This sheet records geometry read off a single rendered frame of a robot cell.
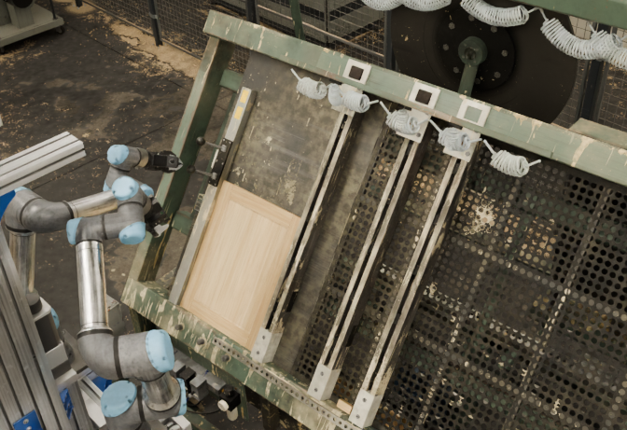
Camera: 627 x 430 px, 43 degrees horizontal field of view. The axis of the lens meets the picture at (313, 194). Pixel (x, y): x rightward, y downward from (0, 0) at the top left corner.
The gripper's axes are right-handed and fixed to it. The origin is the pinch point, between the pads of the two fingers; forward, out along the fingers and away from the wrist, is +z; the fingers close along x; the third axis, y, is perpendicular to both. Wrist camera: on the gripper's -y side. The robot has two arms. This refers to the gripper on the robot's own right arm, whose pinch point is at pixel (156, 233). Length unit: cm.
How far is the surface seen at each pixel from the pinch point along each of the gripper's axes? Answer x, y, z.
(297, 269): -23, 34, 42
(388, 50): 126, 172, 196
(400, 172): -25, 82, 16
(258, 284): -13, 19, 56
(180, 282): 13, -8, 69
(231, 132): 41, 44, 39
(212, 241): 16, 13, 59
